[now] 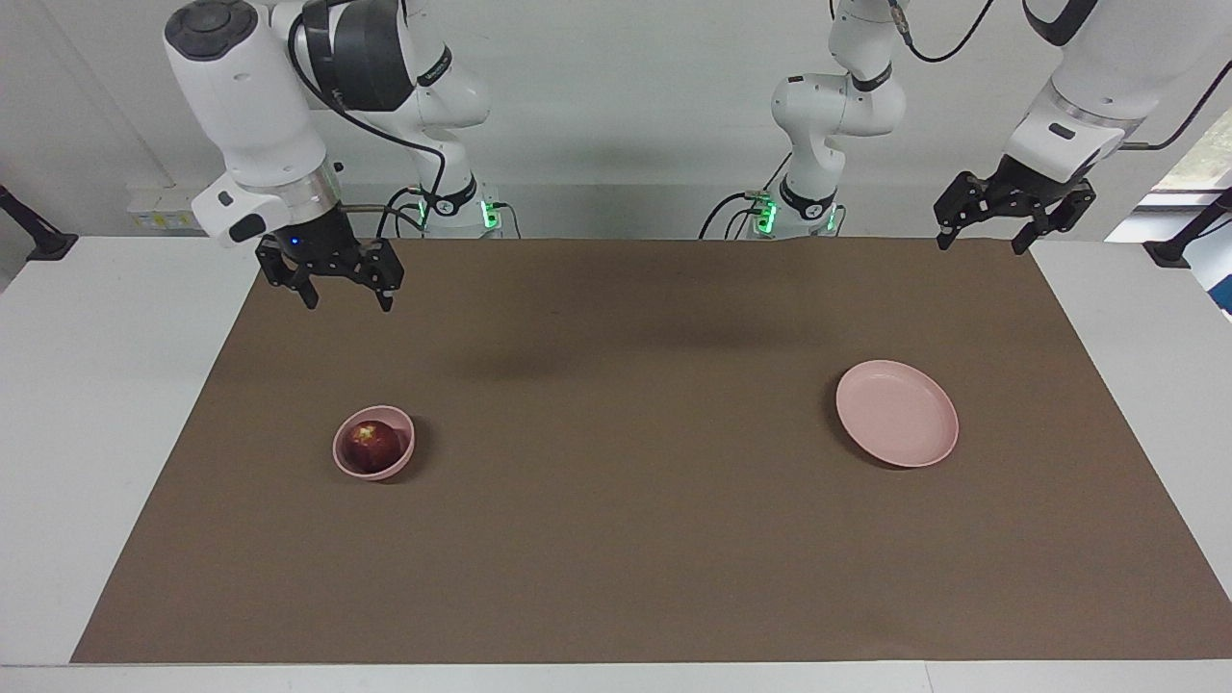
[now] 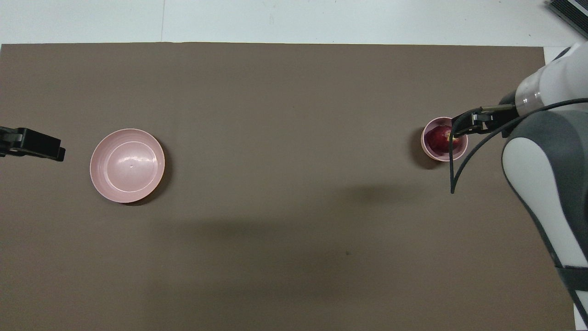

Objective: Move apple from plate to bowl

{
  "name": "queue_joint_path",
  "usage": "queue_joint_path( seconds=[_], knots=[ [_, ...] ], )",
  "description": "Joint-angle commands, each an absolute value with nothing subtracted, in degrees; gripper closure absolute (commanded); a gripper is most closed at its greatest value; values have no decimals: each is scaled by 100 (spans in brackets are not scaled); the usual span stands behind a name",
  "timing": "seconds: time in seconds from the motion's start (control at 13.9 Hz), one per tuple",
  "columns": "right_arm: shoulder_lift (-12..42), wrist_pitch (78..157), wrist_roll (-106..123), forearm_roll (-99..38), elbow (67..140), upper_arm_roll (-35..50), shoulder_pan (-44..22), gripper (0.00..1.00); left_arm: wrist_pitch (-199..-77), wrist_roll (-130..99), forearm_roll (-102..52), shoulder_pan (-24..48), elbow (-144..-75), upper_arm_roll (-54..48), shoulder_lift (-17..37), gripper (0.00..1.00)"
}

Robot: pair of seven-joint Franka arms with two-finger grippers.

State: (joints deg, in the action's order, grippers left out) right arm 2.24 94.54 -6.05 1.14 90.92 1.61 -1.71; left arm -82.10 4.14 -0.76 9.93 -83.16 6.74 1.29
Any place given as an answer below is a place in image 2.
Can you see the dark grey laptop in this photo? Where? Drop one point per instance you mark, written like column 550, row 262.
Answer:
column 572, row 14

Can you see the red apple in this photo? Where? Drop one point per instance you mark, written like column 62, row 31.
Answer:
column 440, row 140

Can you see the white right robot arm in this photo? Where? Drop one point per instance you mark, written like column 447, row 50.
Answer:
column 551, row 174

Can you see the brown table mat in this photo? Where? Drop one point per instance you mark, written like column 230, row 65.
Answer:
column 294, row 207

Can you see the pink bowl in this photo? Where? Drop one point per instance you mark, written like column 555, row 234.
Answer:
column 429, row 149

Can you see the pink plate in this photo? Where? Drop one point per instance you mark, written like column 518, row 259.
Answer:
column 127, row 165

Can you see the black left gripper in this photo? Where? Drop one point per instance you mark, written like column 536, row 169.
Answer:
column 9, row 141

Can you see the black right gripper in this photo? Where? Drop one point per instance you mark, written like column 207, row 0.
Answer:
column 505, row 117

